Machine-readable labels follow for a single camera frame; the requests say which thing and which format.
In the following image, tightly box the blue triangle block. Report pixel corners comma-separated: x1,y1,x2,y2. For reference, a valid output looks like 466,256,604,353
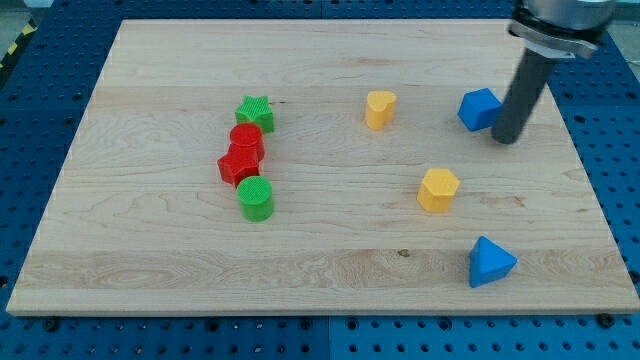
469,236,518,288

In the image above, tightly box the yellow heart block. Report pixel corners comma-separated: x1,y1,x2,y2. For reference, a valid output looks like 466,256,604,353
365,90,397,130

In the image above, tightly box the yellow hexagon block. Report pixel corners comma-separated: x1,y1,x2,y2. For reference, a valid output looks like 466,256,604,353
417,168,460,213

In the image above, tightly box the green cylinder block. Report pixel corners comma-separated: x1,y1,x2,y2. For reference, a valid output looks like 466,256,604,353
236,176,274,222

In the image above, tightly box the red star block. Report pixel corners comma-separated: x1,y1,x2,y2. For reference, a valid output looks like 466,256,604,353
217,145,260,187

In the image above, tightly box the wooden board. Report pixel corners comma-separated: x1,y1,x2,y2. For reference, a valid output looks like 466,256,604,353
7,20,639,317

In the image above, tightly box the blue cube block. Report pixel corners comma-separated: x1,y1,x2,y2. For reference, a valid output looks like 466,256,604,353
458,88,502,132

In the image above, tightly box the red cylinder block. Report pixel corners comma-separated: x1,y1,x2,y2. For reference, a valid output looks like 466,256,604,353
230,122,265,161

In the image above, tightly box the green star block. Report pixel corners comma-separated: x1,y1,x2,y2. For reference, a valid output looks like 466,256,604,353
235,95,275,133

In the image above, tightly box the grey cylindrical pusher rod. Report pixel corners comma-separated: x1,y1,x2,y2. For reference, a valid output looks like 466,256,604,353
491,48,557,145

